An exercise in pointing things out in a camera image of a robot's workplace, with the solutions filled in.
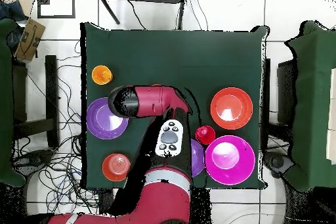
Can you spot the black bench frame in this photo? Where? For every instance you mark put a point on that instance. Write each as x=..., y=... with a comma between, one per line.
x=51, y=90

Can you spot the dark green tablecloth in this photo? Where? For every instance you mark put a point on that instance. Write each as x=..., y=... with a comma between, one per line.
x=170, y=58

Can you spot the red cup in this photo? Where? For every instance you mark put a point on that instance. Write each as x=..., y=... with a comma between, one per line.
x=205, y=135

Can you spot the white paper sheet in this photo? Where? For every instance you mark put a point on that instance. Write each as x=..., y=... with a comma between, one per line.
x=332, y=116

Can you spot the blue cloth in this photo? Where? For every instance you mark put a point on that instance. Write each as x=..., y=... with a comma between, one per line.
x=11, y=11

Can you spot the grey pedestal foot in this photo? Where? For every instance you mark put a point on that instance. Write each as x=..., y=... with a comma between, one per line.
x=278, y=161

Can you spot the black pedestal foot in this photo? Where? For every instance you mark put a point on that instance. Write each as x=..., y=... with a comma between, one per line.
x=34, y=159

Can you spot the yellow cup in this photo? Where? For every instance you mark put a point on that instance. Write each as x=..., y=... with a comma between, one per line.
x=101, y=75

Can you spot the small orange bowl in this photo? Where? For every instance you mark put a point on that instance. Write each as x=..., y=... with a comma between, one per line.
x=115, y=167

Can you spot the green cloth side table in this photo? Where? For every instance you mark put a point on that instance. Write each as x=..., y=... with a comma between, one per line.
x=312, y=103
x=5, y=103

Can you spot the large orange bowl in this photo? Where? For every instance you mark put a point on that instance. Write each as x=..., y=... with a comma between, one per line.
x=231, y=108

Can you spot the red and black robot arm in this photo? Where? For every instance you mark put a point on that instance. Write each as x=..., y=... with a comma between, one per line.
x=155, y=100

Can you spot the purple bowl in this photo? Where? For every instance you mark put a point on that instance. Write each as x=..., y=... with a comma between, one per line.
x=197, y=161
x=102, y=126

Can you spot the cardboard box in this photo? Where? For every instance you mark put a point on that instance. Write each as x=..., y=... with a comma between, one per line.
x=30, y=40

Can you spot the black square frame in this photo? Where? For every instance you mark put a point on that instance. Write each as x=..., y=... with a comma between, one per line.
x=56, y=17

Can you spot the pink bowl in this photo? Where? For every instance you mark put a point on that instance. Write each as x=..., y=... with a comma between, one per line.
x=229, y=161

